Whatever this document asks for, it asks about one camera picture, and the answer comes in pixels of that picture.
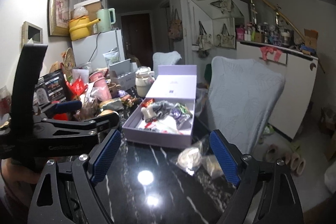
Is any yellow pot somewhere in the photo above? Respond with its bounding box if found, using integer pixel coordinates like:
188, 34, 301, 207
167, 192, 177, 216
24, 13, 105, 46
69, 16, 101, 41

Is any white cabinet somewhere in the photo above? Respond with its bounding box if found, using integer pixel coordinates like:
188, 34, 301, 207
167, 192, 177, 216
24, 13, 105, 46
235, 39, 319, 142

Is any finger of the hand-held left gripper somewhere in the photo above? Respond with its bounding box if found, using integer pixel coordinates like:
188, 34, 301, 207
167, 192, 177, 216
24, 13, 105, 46
39, 100, 83, 114
37, 112, 119, 139

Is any green white paper bag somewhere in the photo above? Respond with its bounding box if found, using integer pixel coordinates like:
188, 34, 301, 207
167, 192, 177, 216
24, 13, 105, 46
102, 48, 119, 68

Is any cream plush toy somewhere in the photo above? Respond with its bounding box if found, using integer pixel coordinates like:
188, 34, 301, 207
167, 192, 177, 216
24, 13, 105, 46
141, 105, 158, 122

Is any black printed packet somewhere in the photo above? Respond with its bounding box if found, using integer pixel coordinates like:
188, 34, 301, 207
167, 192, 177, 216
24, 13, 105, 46
35, 69, 69, 105

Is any brown snack packet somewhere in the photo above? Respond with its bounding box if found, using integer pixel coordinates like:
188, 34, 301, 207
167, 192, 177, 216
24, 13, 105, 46
122, 95, 142, 107

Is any cream lidded jug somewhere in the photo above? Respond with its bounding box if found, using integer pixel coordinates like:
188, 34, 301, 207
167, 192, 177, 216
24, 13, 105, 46
135, 67, 156, 97

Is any red packet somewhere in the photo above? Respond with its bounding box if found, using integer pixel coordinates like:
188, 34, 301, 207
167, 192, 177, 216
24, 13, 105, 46
67, 77, 88, 96

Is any green cloth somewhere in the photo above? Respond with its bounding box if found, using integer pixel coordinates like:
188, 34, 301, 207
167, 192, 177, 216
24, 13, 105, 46
205, 64, 213, 88

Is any purple white tissue packet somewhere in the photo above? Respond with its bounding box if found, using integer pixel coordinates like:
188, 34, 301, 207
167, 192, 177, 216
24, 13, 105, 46
171, 109, 193, 123

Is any brown patterned tote bag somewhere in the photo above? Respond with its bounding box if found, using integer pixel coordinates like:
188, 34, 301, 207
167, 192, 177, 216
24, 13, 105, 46
168, 9, 183, 42

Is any pink cup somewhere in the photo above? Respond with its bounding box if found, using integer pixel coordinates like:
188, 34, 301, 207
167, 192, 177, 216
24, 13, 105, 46
89, 71, 112, 100

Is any open cardboard box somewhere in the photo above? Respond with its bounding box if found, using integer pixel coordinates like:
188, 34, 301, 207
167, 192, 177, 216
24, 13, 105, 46
303, 28, 319, 50

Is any row of bottles and jars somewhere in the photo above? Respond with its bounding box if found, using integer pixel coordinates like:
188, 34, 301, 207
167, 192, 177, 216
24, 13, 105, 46
236, 22, 294, 47

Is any person's left hand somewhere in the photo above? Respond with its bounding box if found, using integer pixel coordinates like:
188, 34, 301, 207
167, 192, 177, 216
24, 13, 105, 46
0, 158, 40, 194

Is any black power cable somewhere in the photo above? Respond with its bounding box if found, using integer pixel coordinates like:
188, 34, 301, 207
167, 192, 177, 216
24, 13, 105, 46
89, 31, 100, 63

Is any small grey wall panel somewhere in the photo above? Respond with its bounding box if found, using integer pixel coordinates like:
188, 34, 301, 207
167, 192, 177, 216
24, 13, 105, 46
21, 21, 44, 44

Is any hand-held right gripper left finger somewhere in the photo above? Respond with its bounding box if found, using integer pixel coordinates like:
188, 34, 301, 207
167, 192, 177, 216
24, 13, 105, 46
28, 129, 122, 224

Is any woven round tray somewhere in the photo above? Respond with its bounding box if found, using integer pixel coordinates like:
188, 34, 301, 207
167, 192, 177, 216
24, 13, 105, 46
62, 48, 76, 75

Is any cream canvas tote bag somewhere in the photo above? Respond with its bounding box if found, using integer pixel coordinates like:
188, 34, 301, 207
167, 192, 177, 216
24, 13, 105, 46
197, 21, 213, 51
217, 23, 235, 48

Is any pale green electric kettle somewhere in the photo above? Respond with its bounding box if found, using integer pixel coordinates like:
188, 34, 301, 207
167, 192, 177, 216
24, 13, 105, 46
96, 8, 116, 33

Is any dark wooden door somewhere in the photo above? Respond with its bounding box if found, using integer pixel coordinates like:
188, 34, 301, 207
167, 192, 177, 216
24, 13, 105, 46
121, 12, 153, 59

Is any white carton of bottles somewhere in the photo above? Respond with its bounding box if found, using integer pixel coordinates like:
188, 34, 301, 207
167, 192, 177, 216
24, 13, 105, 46
109, 59, 139, 90

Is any gold framed picture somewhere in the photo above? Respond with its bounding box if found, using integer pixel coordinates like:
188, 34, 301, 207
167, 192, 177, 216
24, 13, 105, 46
47, 0, 71, 37

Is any pink bow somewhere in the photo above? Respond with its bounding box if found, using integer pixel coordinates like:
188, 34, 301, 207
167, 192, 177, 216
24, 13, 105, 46
259, 46, 282, 62

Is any beige fluffy slipper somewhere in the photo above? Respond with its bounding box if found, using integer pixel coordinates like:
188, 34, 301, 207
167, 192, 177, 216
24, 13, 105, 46
264, 144, 279, 161
285, 153, 306, 174

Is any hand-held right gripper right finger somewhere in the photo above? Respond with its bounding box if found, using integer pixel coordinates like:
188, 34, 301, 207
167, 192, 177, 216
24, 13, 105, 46
209, 130, 303, 224

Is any clear plastic bag with trinket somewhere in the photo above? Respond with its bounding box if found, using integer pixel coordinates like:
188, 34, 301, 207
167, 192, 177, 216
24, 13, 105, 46
169, 141, 226, 180

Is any lavender gift box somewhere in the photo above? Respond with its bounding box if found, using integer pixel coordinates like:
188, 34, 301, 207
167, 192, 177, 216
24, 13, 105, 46
122, 65, 198, 149

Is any small pale blue covered chair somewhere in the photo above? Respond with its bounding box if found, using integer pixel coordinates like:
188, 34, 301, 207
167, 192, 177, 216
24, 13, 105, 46
153, 51, 182, 72

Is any large pale blue covered chair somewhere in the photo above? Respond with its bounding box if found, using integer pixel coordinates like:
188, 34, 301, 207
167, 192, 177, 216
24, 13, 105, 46
207, 56, 286, 159

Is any white fridge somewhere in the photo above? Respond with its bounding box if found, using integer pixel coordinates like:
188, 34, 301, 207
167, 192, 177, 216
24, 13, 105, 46
71, 29, 126, 69

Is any white plastic packet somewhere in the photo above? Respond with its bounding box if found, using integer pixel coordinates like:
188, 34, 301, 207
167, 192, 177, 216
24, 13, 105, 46
147, 116, 184, 134

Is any cardboard boxes stack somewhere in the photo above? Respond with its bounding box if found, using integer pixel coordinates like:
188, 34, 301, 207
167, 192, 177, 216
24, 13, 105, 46
70, 0, 104, 20

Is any wooden stair handrail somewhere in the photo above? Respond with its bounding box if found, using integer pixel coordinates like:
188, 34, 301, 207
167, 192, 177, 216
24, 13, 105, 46
241, 0, 326, 73

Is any brown floor carton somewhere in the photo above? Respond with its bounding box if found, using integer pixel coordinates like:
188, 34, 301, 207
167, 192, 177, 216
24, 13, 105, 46
319, 107, 336, 159

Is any silver foil packet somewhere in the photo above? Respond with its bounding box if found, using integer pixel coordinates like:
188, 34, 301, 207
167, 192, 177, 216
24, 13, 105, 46
102, 99, 124, 111

